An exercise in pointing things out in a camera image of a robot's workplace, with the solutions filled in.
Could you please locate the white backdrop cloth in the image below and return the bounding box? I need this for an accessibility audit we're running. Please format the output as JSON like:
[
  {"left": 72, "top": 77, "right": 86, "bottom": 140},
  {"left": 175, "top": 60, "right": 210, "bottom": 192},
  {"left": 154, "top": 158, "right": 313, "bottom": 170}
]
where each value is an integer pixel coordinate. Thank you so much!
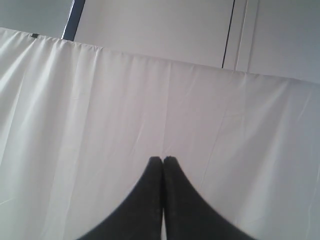
[{"left": 0, "top": 28, "right": 320, "bottom": 240}]

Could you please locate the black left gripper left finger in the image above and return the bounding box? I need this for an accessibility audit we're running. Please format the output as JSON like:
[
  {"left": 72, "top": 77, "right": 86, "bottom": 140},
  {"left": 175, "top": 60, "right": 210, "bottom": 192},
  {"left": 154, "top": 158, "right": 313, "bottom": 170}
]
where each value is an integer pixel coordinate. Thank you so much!
[{"left": 80, "top": 156, "right": 163, "bottom": 240}]

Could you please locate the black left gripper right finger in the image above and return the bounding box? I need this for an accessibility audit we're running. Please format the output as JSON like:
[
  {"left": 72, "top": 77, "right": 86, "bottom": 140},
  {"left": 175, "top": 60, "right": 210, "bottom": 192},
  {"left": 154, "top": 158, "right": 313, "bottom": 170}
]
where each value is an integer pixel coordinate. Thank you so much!
[{"left": 163, "top": 156, "right": 252, "bottom": 240}]

